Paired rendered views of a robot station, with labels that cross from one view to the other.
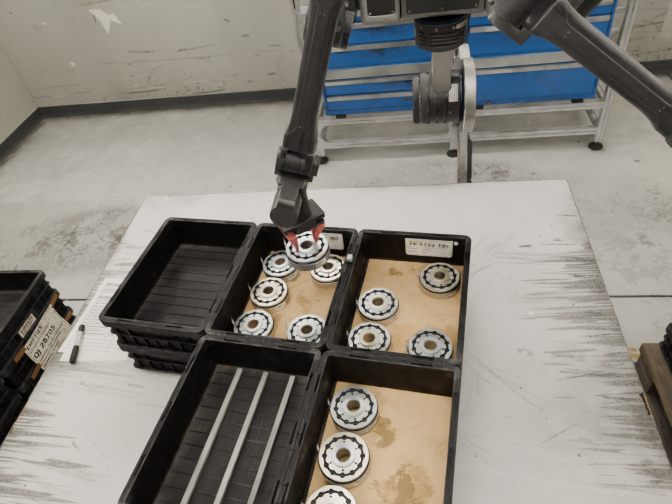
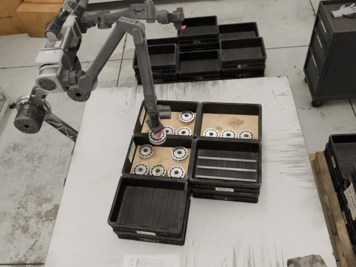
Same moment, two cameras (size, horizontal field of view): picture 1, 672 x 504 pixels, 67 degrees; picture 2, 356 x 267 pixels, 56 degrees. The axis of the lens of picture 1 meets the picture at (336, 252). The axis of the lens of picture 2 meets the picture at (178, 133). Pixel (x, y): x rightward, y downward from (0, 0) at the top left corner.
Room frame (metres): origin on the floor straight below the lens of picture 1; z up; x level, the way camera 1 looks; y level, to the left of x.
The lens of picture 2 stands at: (0.85, 1.28, 2.57)
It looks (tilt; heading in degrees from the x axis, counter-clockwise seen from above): 52 degrees down; 266
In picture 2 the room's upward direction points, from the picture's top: 10 degrees counter-clockwise
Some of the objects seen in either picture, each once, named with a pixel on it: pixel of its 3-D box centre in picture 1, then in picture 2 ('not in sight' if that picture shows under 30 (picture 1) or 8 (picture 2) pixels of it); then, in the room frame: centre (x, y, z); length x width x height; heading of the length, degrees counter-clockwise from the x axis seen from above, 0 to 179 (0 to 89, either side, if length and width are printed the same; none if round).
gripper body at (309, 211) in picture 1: (297, 208); (154, 121); (0.89, 0.07, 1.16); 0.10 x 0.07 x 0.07; 112
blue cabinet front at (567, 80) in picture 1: (533, 54); not in sight; (2.54, -1.22, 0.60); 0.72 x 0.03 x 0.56; 77
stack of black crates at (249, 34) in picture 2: not in sight; (237, 45); (-0.10, -1.43, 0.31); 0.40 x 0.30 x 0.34; 167
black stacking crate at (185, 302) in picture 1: (190, 283); (150, 206); (1.02, 0.42, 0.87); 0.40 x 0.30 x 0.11; 159
